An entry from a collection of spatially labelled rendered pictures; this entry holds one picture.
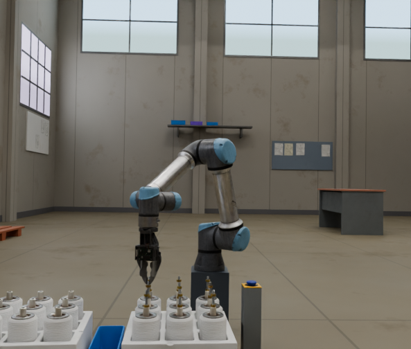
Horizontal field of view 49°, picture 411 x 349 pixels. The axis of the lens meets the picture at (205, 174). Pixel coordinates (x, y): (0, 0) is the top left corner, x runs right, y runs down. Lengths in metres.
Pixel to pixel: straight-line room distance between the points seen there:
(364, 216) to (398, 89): 5.91
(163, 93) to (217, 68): 1.48
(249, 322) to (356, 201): 5.33
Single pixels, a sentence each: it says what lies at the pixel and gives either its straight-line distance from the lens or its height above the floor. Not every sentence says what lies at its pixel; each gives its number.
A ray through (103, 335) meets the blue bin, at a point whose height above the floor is 0.08.
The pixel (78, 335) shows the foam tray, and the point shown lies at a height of 0.18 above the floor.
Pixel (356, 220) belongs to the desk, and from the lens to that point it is 7.07.
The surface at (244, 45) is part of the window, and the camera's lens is 11.65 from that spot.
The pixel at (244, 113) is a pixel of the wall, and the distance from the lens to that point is 11.28.
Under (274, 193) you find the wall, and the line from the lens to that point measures 11.26.
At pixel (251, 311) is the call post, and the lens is 1.85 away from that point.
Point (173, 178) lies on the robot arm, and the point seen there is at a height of 0.74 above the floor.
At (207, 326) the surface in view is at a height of 0.22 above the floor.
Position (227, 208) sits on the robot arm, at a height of 0.61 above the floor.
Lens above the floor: 0.72
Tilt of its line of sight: 1 degrees up
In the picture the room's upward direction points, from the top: 1 degrees clockwise
